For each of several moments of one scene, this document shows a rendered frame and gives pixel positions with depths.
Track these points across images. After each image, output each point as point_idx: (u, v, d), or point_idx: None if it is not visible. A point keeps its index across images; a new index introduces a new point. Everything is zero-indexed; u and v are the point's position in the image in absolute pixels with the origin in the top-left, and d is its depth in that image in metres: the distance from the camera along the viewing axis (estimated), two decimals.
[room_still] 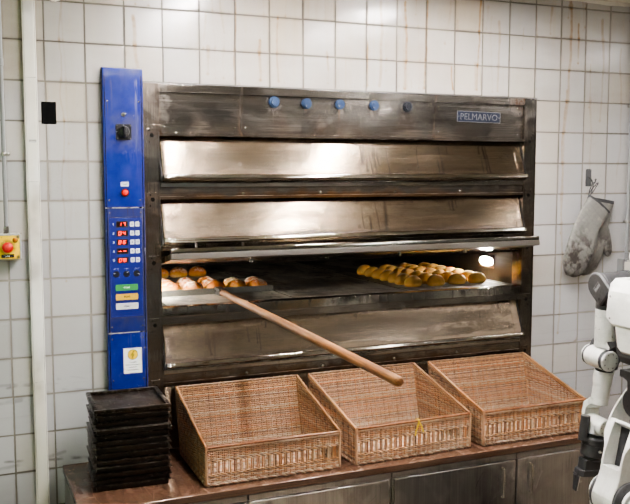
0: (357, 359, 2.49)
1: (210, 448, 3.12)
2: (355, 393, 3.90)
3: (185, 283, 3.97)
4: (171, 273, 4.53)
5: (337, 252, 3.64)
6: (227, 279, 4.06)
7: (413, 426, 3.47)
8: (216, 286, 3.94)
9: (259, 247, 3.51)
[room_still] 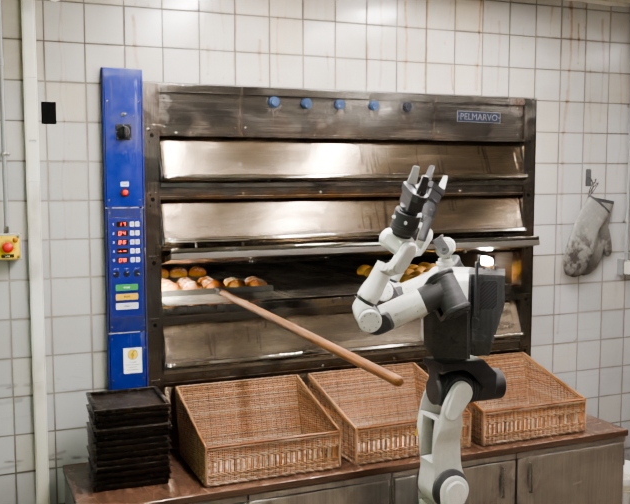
0: (357, 359, 2.49)
1: (210, 448, 3.12)
2: (355, 393, 3.90)
3: (185, 283, 3.97)
4: (171, 273, 4.53)
5: (337, 252, 3.64)
6: (227, 279, 4.06)
7: (413, 426, 3.47)
8: (216, 286, 3.94)
9: (259, 247, 3.51)
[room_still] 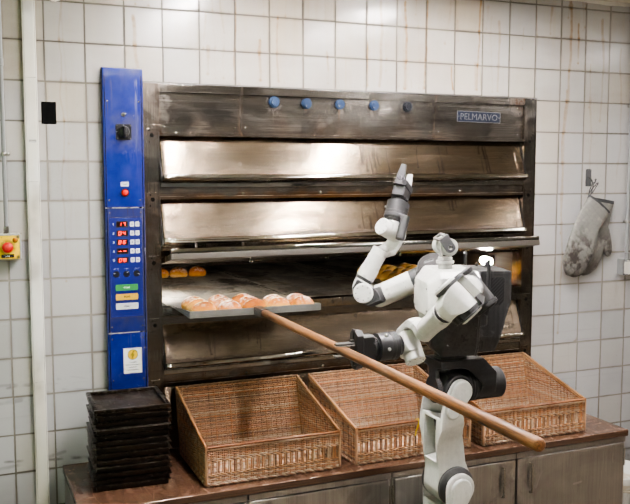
0: (470, 410, 1.94)
1: (210, 448, 3.12)
2: (355, 393, 3.90)
3: (219, 301, 3.41)
4: (171, 273, 4.53)
5: (337, 252, 3.64)
6: (267, 296, 3.50)
7: (413, 426, 3.47)
8: (256, 305, 3.38)
9: (259, 247, 3.51)
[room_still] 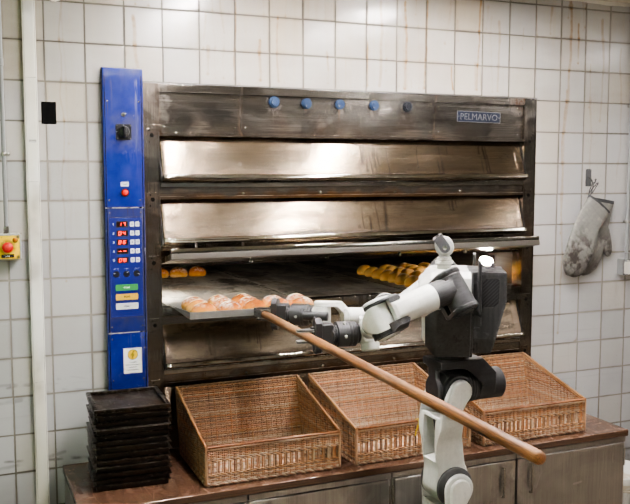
0: (470, 420, 1.94)
1: (210, 448, 3.12)
2: (355, 393, 3.90)
3: (219, 302, 3.42)
4: (171, 273, 4.53)
5: (337, 252, 3.64)
6: (267, 297, 3.50)
7: (413, 426, 3.47)
8: (256, 306, 3.38)
9: (259, 247, 3.51)
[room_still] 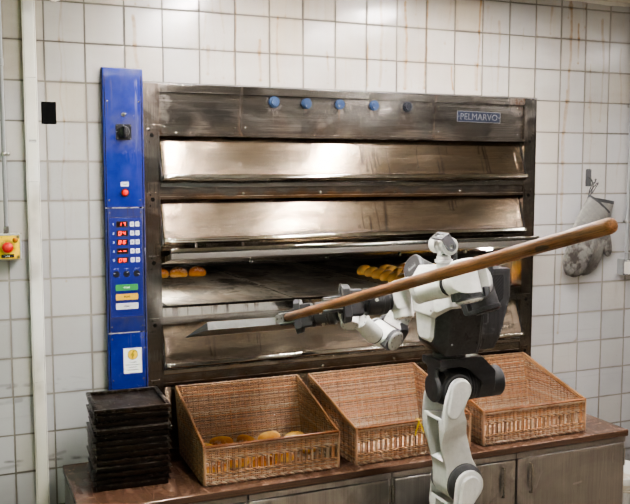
0: (525, 243, 1.71)
1: (208, 447, 3.13)
2: (355, 393, 3.90)
3: None
4: (171, 273, 4.53)
5: (337, 252, 3.64)
6: None
7: (413, 426, 3.47)
8: None
9: (259, 247, 3.51)
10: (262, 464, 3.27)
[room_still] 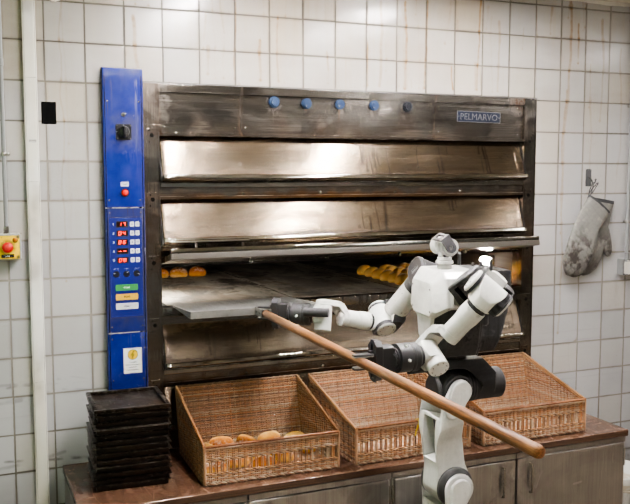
0: (470, 415, 1.94)
1: (208, 447, 3.13)
2: (355, 393, 3.90)
3: None
4: (171, 273, 4.53)
5: (337, 252, 3.64)
6: None
7: (413, 426, 3.47)
8: None
9: (259, 247, 3.51)
10: (262, 464, 3.27)
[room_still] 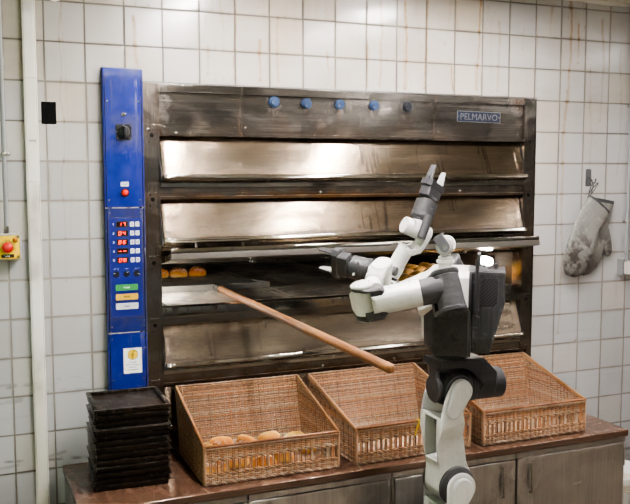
0: (351, 349, 2.62)
1: (208, 447, 3.13)
2: (355, 393, 3.90)
3: None
4: (171, 273, 4.53)
5: None
6: None
7: (413, 426, 3.47)
8: None
9: (259, 247, 3.51)
10: (262, 464, 3.27)
